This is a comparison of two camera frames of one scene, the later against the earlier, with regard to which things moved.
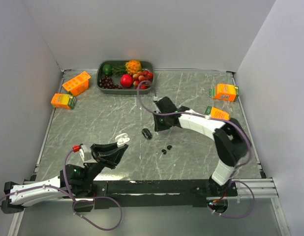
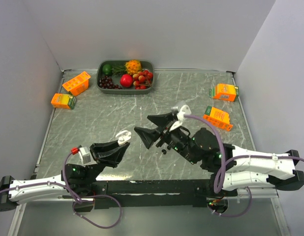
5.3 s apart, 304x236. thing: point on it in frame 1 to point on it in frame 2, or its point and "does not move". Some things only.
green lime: x=107 y=69 does not move
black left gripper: x=109 y=155 does not move
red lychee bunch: x=141 y=76 does not move
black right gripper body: x=161 y=122 to x=177 y=139
